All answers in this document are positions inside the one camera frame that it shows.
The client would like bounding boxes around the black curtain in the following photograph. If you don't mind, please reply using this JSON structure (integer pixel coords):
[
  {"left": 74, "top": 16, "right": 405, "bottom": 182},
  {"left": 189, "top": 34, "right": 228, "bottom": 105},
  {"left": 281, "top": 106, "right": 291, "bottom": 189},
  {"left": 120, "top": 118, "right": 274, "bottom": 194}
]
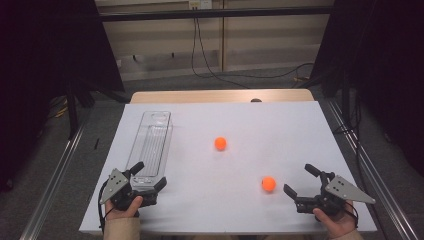
[
  {"left": 0, "top": 0, "right": 126, "bottom": 189},
  {"left": 311, "top": 0, "right": 424, "bottom": 176}
]

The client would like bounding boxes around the white wall outlet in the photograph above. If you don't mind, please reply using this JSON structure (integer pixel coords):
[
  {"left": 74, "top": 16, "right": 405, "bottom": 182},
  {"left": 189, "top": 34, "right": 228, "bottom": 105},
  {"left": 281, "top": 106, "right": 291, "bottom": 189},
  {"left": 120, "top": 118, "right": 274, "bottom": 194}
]
[{"left": 188, "top": 0, "right": 213, "bottom": 10}]

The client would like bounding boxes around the black metal stand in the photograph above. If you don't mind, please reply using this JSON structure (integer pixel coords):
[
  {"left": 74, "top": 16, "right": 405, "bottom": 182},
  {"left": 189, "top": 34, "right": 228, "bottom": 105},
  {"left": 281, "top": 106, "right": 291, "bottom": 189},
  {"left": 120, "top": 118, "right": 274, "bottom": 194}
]
[
  {"left": 64, "top": 83, "right": 98, "bottom": 141},
  {"left": 339, "top": 76, "right": 353, "bottom": 128}
]

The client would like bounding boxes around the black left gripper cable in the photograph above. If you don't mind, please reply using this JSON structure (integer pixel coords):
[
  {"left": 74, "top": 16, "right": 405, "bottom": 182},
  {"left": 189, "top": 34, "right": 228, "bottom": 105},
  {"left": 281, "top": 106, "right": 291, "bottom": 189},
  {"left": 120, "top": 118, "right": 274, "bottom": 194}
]
[{"left": 97, "top": 179, "right": 111, "bottom": 233}]

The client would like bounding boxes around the aluminium rail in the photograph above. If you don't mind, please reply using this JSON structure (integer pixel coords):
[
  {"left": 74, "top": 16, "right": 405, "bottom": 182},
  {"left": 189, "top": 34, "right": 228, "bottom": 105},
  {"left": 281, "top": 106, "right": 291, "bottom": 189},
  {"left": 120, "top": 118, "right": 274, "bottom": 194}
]
[
  {"left": 19, "top": 109, "right": 92, "bottom": 240},
  {"left": 328, "top": 99, "right": 420, "bottom": 240}
]

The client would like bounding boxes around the orange table tennis ball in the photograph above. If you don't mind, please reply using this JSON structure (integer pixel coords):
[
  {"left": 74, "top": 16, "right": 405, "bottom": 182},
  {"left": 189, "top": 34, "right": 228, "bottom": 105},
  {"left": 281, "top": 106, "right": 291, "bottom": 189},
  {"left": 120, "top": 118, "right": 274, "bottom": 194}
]
[
  {"left": 261, "top": 176, "right": 277, "bottom": 193},
  {"left": 213, "top": 136, "right": 228, "bottom": 152}
]

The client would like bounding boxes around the person's left hand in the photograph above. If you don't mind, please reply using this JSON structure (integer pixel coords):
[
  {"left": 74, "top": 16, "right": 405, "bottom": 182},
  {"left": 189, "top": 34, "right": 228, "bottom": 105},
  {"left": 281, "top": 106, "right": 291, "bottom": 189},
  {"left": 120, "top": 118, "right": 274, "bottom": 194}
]
[{"left": 104, "top": 195, "right": 145, "bottom": 221}]

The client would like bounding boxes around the clear plastic tray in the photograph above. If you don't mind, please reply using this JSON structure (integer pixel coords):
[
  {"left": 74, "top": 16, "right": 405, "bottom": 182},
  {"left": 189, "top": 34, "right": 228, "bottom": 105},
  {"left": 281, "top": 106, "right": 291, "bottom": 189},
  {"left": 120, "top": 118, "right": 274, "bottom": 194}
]
[{"left": 124, "top": 110, "right": 174, "bottom": 188}]

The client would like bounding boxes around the person's right hand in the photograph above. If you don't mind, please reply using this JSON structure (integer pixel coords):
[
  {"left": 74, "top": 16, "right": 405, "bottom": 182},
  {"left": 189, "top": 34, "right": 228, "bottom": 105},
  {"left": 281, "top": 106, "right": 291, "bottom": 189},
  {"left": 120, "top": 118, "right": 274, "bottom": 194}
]
[{"left": 312, "top": 201, "right": 358, "bottom": 240}]

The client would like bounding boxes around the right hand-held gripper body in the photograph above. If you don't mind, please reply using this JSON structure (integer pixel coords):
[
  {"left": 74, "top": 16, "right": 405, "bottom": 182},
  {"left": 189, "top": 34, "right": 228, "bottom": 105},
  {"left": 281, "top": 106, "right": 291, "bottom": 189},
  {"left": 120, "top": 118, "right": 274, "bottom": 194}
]
[{"left": 294, "top": 171, "right": 377, "bottom": 218}]

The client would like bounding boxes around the black hanging cable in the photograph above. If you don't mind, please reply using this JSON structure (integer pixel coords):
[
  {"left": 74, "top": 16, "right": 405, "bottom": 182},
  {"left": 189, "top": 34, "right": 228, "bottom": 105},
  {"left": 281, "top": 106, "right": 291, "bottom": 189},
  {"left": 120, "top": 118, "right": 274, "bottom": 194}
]
[
  {"left": 196, "top": 18, "right": 316, "bottom": 80},
  {"left": 190, "top": 18, "right": 251, "bottom": 90}
]

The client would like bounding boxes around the yellow cable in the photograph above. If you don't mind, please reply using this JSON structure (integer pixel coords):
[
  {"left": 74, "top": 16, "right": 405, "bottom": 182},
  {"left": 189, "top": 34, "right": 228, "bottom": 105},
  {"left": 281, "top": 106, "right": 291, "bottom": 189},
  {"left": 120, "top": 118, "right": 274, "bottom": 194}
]
[{"left": 49, "top": 96, "right": 70, "bottom": 120}]

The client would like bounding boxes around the black floor cable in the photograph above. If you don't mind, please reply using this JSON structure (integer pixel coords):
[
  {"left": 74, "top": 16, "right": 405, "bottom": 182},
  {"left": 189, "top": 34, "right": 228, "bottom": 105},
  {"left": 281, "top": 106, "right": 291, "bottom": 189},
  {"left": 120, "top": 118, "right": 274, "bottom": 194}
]
[{"left": 333, "top": 89, "right": 365, "bottom": 188}]

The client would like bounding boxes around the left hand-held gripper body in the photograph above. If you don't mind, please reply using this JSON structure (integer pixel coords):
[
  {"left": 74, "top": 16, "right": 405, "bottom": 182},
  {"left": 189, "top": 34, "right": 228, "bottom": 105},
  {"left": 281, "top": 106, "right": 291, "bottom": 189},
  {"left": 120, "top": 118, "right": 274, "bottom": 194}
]
[{"left": 99, "top": 168, "right": 159, "bottom": 212}]

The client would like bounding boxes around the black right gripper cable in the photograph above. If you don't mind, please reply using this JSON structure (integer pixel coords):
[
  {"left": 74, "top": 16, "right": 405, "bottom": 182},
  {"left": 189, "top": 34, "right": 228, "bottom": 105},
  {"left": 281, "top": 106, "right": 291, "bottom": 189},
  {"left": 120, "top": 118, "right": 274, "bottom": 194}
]
[{"left": 346, "top": 201, "right": 360, "bottom": 230}]

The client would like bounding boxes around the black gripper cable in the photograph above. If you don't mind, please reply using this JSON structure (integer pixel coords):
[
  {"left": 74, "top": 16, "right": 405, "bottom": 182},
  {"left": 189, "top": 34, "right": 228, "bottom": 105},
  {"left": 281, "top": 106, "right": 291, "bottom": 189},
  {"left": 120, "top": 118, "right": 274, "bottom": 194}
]
[
  {"left": 97, "top": 179, "right": 111, "bottom": 233},
  {"left": 346, "top": 201, "right": 360, "bottom": 230}
]

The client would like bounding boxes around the black horizontal bar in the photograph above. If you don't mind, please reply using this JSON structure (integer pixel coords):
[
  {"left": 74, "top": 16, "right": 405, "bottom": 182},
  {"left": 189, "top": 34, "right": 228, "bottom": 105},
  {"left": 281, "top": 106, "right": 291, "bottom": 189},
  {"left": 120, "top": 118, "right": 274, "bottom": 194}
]
[{"left": 98, "top": 5, "right": 334, "bottom": 23}]

